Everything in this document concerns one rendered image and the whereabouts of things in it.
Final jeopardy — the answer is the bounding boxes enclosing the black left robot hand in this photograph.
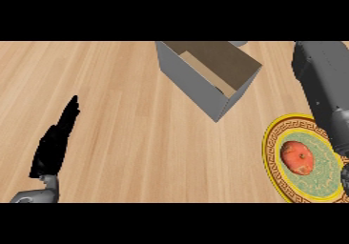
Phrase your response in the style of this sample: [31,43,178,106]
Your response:
[28,94,83,179]

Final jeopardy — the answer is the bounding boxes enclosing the yellow patterned plate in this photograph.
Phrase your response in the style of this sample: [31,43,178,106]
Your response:
[260,112,349,204]

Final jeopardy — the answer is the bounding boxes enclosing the open grey cardboard box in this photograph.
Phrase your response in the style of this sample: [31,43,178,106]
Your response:
[154,41,265,124]

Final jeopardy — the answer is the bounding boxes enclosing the red-orange round vegetable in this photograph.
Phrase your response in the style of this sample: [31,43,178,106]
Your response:
[278,140,317,176]

